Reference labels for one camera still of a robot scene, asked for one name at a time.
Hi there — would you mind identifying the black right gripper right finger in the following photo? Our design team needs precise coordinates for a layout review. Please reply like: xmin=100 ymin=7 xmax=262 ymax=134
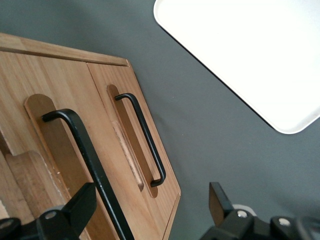
xmin=199 ymin=182 xmax=255 ymax=240

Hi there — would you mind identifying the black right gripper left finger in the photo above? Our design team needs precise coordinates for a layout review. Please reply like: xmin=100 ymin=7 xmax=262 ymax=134
xmin=36 ymin=182 xmax=97 ymax=240

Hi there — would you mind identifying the black metal drawer handle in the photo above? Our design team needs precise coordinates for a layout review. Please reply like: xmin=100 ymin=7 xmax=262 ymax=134
xmin=41 ymin=108 xmax=135 ymax=240
xmin=114 ymin=92 xmax=167 ymax=188

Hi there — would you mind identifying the wooden drawer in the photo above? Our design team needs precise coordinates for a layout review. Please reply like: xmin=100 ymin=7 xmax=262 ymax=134
xmin=0 ymin=51 xmax=151 ymax=240
xmin=86 ymin=62 xmax=181 ymax=240

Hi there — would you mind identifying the wooden drawer cabinet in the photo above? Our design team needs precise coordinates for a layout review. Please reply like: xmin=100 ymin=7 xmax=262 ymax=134
xmin=0 ymin=32 xmax=182 ymax=240

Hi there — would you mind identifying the cream plastic tray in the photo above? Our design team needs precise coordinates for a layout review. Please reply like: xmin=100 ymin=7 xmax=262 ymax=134
xmin=152 ymin=0 xmax=320 ymax=135

